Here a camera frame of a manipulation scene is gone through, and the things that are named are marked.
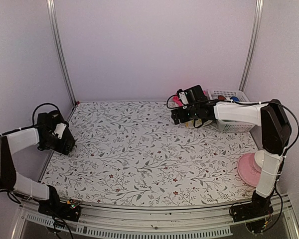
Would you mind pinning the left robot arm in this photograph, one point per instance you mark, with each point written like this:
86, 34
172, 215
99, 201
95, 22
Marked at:
12, 142

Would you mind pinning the pink towel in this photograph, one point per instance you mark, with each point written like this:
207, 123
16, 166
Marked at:
177, 101

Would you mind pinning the aluminium frame post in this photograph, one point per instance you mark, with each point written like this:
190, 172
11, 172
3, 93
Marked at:
59, 49
252, 45

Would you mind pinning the front aluminium rail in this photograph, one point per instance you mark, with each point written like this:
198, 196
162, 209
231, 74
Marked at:
197, 222

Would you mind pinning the green yellow patterned towel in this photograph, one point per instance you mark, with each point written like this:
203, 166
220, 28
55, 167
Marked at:
197, 123

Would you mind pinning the left aluminium frame post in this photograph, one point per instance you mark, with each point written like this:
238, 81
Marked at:
59, 49

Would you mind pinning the floral tablecloth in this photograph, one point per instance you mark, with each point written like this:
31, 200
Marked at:
132, 154

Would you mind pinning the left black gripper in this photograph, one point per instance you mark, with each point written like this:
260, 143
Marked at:
61, 148

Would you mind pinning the pink plate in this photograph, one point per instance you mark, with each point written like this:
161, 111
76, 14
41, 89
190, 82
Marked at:
248, 169

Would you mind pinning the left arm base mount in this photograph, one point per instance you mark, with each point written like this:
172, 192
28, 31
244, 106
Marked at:
60, 210

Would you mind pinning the red item in basket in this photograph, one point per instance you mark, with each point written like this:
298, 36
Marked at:
220, 97

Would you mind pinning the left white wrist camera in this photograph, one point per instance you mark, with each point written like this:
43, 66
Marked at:
60, 130

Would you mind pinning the right aluminium frame post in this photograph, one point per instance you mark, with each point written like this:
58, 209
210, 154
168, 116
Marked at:
252, 45

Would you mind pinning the white plastic basket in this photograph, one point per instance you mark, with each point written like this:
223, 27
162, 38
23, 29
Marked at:
231, 116

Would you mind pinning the blue item in basket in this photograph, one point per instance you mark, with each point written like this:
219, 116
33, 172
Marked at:
235, 99

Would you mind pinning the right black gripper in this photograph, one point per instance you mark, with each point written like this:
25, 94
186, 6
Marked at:
175, 116

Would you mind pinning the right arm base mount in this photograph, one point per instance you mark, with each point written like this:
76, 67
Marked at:
241, 212

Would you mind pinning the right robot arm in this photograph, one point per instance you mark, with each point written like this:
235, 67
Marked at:
270, 116

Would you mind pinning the white bowl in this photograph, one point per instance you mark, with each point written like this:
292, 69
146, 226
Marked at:
259, 158

